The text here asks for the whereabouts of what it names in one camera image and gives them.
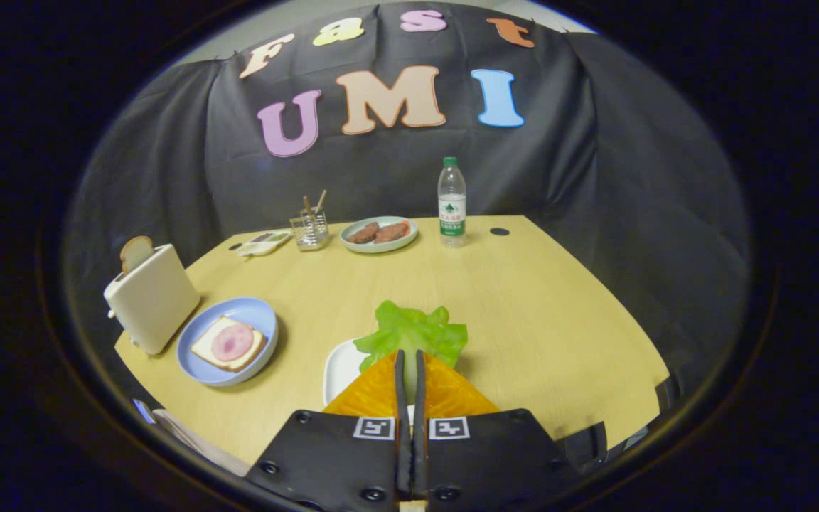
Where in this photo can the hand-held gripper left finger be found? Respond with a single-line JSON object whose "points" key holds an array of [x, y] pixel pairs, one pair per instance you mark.
{"points": [[401, 398]]}

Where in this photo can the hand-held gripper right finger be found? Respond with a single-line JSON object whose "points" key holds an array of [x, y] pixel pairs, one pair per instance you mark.
{"points": [[420, 398]]}

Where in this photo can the green lettuce leaf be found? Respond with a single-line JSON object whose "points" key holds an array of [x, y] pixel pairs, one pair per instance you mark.
{"points": [[409, 331]]}

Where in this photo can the brown-crust bread slice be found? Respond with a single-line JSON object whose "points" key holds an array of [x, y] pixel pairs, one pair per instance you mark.
{"points": [[136, 252]]}

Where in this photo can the white plate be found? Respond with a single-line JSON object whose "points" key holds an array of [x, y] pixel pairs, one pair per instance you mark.
{"points": [[342, 370]]}

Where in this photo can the pale green plate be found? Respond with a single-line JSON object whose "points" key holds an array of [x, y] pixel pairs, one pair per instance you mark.
{"points": [[381, 247]]}

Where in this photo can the brown meat patty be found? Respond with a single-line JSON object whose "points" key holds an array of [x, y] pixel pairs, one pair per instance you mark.
{"points": [[363, 233], [393, 232]]}

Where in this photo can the black chair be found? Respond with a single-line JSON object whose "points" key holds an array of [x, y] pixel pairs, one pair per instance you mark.
{"points": [[584, 444], [669, 392]]}

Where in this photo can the blue plate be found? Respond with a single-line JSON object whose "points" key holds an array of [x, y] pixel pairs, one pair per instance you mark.
{"points": [[253, 311]]}

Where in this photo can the pink ham slice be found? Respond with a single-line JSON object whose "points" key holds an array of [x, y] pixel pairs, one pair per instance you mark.
{"points": [[232, 342]]}

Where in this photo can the clear water bottle green cap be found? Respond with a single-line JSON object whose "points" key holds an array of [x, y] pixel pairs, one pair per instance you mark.
{"points": [[452, 213]]}

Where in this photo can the clear glass utensil holder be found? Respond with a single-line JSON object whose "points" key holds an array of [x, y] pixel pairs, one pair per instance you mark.
{"points": [[310, 233]]}

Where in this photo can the toast slice with white crumb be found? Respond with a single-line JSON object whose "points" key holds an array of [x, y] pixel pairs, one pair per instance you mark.
{"points": [[203, 348]]}

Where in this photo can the white sectioned condiment dish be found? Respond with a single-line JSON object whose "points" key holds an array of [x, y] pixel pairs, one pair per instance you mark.
{"points": [[264, 245]]}

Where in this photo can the wooden chopstick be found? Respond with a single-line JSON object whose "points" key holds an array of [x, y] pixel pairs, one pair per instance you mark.
{"points": [[306, 205], [320, 200]]}

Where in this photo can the black backdrop cloth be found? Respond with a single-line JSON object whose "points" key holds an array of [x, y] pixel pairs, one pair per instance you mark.
{"points": [[559, 178]]}

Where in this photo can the white toaster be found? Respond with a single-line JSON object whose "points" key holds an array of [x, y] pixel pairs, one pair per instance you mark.
{"points": [[153, 299]]}

